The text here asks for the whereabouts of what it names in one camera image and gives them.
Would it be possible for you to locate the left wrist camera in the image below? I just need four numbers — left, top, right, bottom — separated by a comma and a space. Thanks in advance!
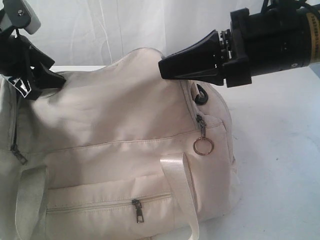
0, 0, 41, 35

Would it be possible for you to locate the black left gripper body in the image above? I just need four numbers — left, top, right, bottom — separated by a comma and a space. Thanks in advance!
0, 31, 55, 100

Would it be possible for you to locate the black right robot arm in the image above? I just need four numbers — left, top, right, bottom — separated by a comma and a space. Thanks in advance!
158, 0, 320, 88

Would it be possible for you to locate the beige duffel bag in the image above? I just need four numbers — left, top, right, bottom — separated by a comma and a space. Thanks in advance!
0, 48, 241, 240

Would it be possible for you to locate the white backdrop curtain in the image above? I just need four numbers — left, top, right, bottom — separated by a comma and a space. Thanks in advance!
28, 0, 263, 66

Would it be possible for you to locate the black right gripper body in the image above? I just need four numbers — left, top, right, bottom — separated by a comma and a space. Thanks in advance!
222, 8, 312, 88

